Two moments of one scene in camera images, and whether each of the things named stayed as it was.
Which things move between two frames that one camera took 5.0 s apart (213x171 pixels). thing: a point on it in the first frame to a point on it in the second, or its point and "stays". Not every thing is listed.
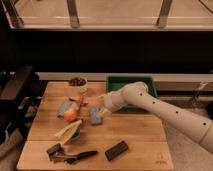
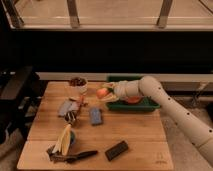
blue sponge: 94,119 stays
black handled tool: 73,159 stays
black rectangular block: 116,150 stays
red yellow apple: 70,115 to 102,92
